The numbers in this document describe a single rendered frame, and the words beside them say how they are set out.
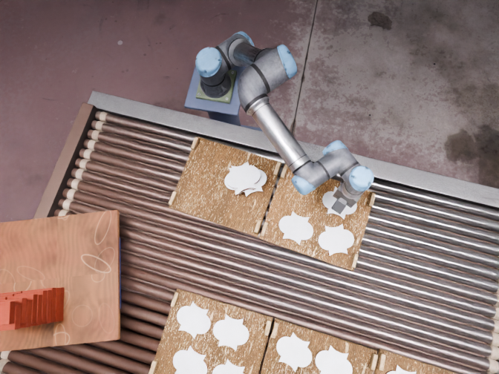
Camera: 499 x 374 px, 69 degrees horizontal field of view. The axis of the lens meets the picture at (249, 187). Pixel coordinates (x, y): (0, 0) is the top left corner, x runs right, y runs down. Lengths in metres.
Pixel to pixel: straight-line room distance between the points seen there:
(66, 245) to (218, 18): 2.22
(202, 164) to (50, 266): 0.74
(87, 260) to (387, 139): 2.11
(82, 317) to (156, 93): 1.86
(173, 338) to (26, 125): 2.21
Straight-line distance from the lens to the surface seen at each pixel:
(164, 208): 1.67
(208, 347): 1.59
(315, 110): 2.80
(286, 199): 1.60
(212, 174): 1.64
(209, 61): 1.67
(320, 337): 1.58
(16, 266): 1.77
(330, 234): 1.58
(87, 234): 1.63
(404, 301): 1.67
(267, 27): 3.17
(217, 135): 1.73
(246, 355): 1.58
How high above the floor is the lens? 2.49
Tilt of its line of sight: 75 degrees down
